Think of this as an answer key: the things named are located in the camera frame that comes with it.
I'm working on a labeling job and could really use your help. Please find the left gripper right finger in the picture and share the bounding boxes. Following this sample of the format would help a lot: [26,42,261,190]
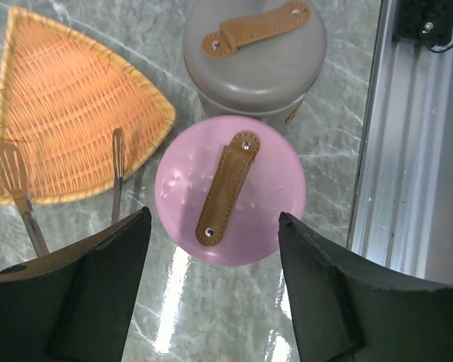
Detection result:
[279,213,453,361]

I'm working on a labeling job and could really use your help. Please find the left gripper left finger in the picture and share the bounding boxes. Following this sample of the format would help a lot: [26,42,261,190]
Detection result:
[0,207,152,361]

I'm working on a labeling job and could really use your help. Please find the metal tongs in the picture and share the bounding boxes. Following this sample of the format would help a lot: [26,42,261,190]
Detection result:
[0,127,125,257]

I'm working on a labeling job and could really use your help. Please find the pink round lid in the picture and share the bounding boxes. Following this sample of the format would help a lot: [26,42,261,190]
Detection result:
[155,115,307,266]

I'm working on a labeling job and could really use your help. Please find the tall grey container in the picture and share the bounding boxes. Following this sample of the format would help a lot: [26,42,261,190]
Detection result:
[197,90,307,129]

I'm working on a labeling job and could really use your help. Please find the grey round lid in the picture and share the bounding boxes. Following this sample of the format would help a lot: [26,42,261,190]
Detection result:
[183,1,327,109]

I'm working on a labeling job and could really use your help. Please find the woven bamboo tray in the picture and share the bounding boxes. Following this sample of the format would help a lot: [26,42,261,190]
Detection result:
[0,6,176,204]

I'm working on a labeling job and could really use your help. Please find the aluminium mounting rail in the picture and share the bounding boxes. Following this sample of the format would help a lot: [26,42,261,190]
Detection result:
[347,1,453,284]

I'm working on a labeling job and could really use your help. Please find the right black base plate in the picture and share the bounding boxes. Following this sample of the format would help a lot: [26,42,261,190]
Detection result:
[393,0,453,48]

